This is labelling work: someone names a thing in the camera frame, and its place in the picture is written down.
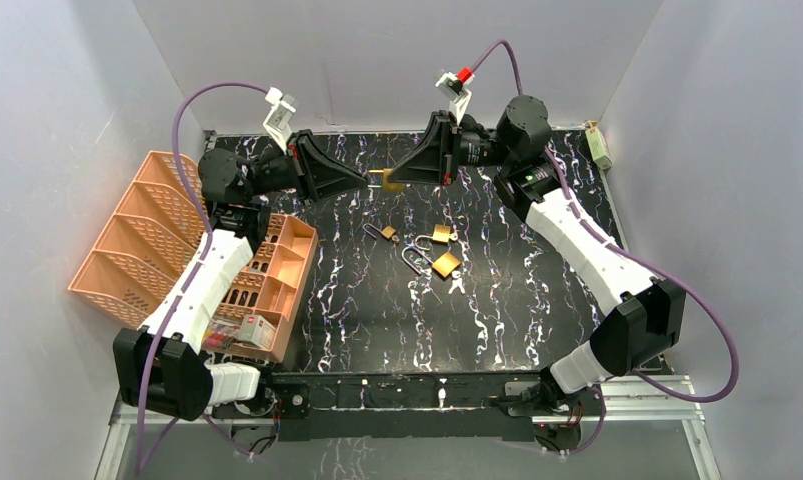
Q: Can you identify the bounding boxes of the silver keys on table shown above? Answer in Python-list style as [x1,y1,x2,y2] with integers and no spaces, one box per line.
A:
[448,277,466,295]

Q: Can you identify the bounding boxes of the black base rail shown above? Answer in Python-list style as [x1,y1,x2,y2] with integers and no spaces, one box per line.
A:
[212,369,604,444]

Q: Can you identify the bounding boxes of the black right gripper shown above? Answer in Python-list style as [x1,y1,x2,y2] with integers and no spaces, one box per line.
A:
[385,112,513,188]

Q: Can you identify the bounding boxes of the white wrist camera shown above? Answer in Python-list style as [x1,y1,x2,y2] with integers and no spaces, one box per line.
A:
[435,67,475,122]
[262,87,298,154]

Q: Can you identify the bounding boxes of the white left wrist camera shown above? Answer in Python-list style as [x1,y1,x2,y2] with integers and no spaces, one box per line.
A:
[262,87,298,154]

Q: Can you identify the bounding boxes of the large brass padlock open shackle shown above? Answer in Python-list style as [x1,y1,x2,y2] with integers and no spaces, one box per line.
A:
[401,246,461,279]

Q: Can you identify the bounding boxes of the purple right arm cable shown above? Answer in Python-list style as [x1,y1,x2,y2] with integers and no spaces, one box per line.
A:
[470,38,741,456]

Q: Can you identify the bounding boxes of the colourful marker set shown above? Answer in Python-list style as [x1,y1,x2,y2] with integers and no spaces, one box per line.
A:
[202,318,240,350]

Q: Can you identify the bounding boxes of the orange plastic desk organizer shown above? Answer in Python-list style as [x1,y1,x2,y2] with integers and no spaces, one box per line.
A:
[69,151,318,363]

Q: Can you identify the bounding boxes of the brass padlock with key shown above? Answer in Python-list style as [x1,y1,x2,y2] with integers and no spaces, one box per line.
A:
[367,168,405,194]
[363,223,400,244]

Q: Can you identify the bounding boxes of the white red small box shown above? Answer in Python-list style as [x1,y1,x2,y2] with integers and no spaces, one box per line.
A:
[236,314,277,351]

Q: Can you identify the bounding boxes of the aluminium frame profile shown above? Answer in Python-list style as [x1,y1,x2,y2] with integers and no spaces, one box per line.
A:
[94,374,722,480]

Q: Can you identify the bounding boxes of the small brass padlock closed shackle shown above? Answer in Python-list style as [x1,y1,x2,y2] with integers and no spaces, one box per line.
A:
[413,224,459,251]

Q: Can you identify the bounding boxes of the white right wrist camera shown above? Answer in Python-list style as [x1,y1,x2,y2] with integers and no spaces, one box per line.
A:
[435,67,475,122]

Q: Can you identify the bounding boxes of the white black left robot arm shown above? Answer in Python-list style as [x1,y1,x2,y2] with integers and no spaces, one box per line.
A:
[113,130,368,420]

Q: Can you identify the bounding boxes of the green white box in corner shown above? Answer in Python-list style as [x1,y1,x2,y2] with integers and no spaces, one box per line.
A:
[585,120,613,171]

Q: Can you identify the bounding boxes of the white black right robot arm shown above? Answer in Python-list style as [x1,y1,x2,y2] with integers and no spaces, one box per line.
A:
[388,95,685,414]

